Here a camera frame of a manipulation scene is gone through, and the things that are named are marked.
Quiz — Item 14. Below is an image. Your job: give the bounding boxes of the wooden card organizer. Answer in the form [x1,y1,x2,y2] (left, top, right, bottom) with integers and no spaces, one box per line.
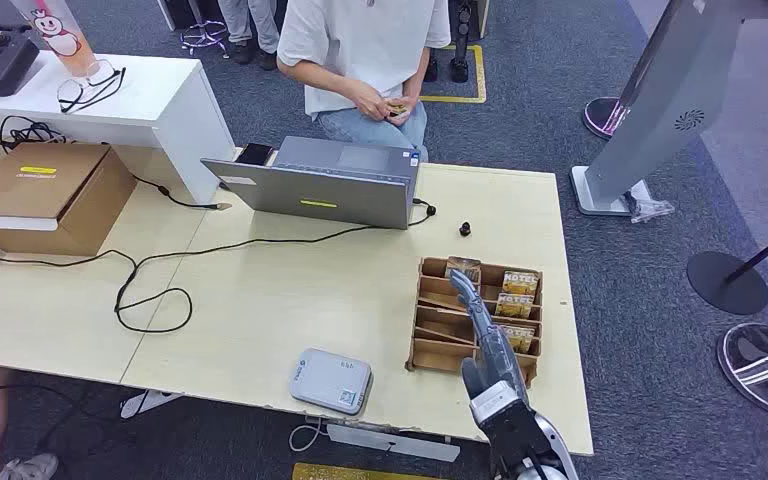
[405,256,545,389]

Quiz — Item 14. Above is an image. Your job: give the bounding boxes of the black cable bundle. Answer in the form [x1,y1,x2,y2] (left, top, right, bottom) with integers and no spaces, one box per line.
[0,115,71,155]

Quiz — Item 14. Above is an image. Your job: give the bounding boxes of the black stanchion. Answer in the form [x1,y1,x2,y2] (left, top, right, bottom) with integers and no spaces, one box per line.
[686,217,768,317]

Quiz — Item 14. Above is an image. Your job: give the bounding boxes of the chrome stanchion base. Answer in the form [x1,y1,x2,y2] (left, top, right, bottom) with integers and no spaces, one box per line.
[717,322,768,417]

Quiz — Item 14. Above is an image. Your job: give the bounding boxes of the grey laptop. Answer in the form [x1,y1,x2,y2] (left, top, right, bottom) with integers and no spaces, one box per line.
[200,135,422,231]

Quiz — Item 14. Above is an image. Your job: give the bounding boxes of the person's right hand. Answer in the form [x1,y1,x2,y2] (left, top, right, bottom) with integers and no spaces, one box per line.
[352,80,400,123]

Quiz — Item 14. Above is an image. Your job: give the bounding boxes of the long black power cable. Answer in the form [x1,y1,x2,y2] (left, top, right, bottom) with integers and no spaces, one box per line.
[0,197,438,335]

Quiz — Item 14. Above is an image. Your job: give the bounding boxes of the dark picture key card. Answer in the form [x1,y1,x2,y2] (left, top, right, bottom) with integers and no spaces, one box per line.
[444,256,483,285]

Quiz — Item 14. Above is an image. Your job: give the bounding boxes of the grey card reader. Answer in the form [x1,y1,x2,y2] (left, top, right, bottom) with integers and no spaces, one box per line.
[289,348,374,417]

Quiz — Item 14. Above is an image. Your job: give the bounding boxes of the black camera bracket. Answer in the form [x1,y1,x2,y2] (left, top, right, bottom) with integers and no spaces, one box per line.
[483,402,558,480]

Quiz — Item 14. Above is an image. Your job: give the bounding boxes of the yellow floor tape strip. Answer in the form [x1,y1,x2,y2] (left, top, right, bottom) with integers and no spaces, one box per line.
[291,462,452,480]

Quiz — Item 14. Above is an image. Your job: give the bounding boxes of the clear plastic bag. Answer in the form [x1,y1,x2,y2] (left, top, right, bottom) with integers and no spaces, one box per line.
[624,192,675,225]

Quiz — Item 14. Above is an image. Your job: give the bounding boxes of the pink tinted chrome base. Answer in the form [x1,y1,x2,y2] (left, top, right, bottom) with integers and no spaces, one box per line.
[581,96,630,142]

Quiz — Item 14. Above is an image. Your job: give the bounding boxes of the silver kiosk stand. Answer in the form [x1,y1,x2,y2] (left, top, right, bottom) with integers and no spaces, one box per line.
[569,0,768,218]

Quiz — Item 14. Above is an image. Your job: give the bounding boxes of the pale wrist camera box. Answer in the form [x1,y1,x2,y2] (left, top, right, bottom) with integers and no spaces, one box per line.
[470,382,522,427]

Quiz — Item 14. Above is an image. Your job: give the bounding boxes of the brown cardboard box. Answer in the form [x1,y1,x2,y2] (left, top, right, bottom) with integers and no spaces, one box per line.
[0,142,138,258]

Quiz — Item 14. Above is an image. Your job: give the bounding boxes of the white table leg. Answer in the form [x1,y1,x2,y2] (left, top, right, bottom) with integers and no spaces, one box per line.
[119,389,185,420]

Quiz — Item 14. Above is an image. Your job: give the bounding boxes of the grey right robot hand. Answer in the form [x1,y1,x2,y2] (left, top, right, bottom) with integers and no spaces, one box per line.
[448,268,529,403]

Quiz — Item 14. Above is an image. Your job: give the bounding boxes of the short black cable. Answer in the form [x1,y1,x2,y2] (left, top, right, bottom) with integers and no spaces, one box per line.
[133,175,233,212]

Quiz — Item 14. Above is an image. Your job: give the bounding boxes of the black rimmed glasses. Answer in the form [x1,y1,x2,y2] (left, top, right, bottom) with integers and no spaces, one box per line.
[57,59,128,115]

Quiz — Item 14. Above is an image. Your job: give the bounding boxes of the black phone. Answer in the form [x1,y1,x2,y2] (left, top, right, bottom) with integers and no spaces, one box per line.
[234,142,275,167]

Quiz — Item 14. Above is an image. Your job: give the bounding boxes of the white table foot bar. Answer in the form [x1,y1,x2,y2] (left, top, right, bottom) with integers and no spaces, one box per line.
[304,415,461,464]

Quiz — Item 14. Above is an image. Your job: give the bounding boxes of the white card reader cable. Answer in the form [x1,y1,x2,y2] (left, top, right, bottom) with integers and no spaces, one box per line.
[289,417,327,454]

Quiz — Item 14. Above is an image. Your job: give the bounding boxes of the person's left hand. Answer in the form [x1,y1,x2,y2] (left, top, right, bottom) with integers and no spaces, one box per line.
[389,94,423,127]

